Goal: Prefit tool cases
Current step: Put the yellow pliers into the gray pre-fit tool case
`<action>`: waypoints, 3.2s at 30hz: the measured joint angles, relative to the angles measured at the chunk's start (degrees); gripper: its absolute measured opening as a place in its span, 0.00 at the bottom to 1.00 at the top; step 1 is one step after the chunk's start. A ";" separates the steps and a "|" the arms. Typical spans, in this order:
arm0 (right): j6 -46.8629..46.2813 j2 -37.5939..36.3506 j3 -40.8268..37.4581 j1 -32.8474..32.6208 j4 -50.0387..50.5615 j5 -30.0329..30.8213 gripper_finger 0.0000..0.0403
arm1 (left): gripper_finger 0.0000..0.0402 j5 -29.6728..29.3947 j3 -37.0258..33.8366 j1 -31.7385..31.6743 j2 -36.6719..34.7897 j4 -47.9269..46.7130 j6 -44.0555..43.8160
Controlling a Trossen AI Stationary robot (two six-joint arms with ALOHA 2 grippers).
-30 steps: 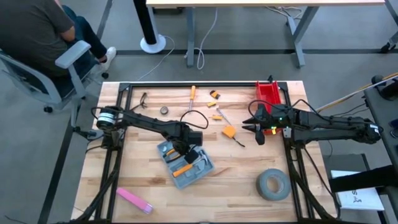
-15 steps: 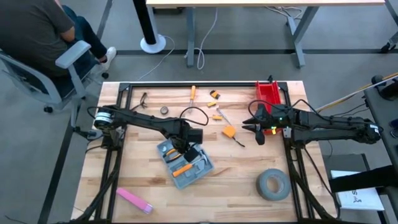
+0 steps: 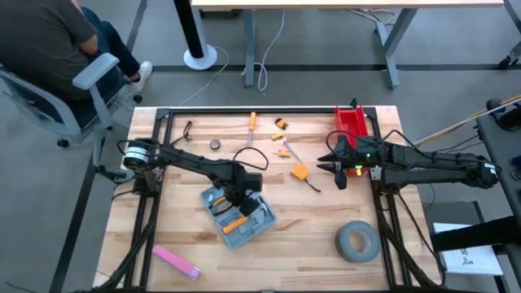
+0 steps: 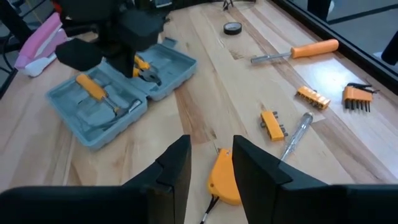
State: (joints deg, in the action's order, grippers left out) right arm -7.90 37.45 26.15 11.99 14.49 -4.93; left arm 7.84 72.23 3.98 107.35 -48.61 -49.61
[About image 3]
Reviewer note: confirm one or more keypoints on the white paper sheet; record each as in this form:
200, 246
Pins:
480, 260

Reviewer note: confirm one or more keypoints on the yellow and white rod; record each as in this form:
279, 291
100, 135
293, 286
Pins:
456, 126

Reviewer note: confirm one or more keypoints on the grey office chair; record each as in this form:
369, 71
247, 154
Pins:
97, 71

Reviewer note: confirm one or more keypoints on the wooden desk with grey legs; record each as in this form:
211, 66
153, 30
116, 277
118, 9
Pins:
325, 4

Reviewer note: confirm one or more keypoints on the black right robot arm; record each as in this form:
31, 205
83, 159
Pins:
439, 167

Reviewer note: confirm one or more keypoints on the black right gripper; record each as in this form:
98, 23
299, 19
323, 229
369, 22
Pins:
358, 156

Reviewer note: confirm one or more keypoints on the red plastic bin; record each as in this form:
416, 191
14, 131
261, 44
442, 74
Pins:
350, 120

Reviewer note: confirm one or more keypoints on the grey column with round base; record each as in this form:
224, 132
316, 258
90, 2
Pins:
199, 57

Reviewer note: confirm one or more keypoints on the grey duct tape roll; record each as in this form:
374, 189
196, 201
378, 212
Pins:
346, 248

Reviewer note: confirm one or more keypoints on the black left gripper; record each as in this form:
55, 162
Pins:
248, 183

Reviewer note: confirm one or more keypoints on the person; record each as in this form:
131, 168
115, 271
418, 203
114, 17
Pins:
40, 40

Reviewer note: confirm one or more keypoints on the orange tape measure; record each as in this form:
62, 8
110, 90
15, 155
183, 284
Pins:
300, 172

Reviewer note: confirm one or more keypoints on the black arm base connector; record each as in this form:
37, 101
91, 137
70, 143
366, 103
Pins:
118, 176

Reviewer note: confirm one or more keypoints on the black side table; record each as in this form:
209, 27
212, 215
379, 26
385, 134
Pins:
500, 142

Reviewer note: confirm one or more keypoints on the black flat bar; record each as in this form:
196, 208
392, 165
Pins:
476, 236

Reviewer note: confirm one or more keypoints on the blue-grey plastic tool case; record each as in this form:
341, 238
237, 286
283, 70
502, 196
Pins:
244, 238

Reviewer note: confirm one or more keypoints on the black rounded device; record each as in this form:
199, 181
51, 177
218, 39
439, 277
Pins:
509, 118

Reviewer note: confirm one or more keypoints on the pink flat bar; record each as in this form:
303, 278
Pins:
177, 262

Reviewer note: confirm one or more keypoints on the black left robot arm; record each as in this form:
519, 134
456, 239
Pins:
191, 163

